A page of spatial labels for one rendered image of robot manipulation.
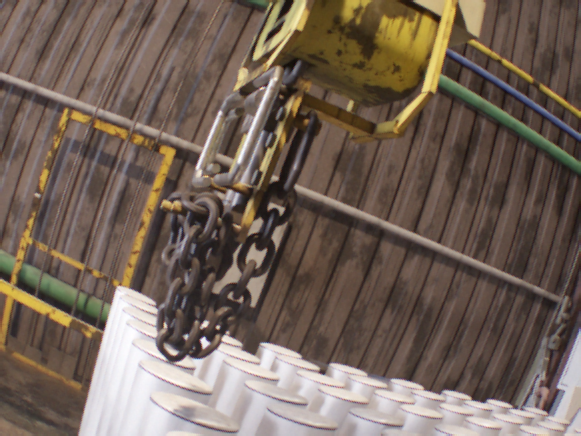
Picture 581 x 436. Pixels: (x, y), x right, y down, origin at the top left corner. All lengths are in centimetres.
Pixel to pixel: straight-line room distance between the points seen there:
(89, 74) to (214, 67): 98
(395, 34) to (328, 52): 11
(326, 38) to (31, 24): 517
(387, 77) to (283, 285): 506
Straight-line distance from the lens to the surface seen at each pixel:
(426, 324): 667
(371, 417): 207
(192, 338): 123
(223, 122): 156
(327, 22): 123
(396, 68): 126
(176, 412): 134
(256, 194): 124
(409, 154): 653
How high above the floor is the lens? 141
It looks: 4 degrees up
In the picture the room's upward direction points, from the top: 21 degrees clockwise
